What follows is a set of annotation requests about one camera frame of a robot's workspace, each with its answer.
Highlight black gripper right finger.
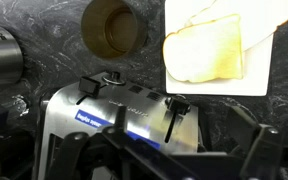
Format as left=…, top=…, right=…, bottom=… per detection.
left=226, top=106, right=288, bottom=180

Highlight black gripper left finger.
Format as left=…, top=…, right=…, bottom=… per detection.
left=45, top=106, right=198, bottom=180

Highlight silver metal toaster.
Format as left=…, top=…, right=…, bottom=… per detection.
left=33, top=72, right=199, bottom=180

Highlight white square plate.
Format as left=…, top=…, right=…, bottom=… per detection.
left=165, top=0, right=274, bottom=96

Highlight toasted bread slice front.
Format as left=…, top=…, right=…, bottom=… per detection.
left=163, top=14, right=243, bottom=83

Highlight toasted bread slice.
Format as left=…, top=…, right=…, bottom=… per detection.
left=163, top=14, right=243, bottom=83
left=186, top=0, right=288, bottom=50

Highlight brown plastic cup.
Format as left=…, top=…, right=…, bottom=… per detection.
left=81, top=0, right=147, bottom=59

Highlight toasted bread slice back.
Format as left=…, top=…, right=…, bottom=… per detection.
left=186, top=0, right=288, bottom=50

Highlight shiny metal cylinder container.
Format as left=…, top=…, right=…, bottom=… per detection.
left=0, top=27, right=24, bottom=86

